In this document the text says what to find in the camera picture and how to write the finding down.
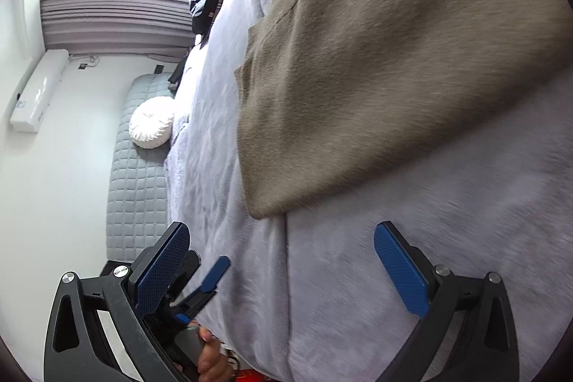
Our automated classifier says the tan knit sweater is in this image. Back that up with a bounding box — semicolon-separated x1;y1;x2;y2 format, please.
233;0;573;218

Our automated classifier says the grey striped curtain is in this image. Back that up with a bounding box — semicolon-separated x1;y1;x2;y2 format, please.
40;0;198;57

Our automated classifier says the white round pleated pillow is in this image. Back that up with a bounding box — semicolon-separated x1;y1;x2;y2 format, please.
129;97;175;149

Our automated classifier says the person's left hand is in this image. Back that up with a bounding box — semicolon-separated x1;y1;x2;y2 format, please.
196;327;234;382

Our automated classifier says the light grey textured blanket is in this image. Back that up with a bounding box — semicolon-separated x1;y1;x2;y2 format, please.
165;0;573;382

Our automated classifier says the grey quilted mattress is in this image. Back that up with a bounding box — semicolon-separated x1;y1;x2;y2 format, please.
105;73;180;265

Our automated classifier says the dark cloth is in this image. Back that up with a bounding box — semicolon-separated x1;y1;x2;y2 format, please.
167;50;194;93

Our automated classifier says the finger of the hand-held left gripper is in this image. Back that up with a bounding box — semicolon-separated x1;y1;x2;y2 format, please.
177;255;232;313
162;250;202;308

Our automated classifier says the white air conditioner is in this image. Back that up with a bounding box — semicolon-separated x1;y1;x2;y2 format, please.
10;49;71;134

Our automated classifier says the red object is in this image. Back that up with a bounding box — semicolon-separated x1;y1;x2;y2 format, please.
236;368;271;382

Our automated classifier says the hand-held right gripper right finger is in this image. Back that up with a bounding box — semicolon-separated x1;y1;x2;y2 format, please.
374;221;520;382

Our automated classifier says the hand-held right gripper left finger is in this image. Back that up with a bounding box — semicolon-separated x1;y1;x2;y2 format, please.
43;222;191;382

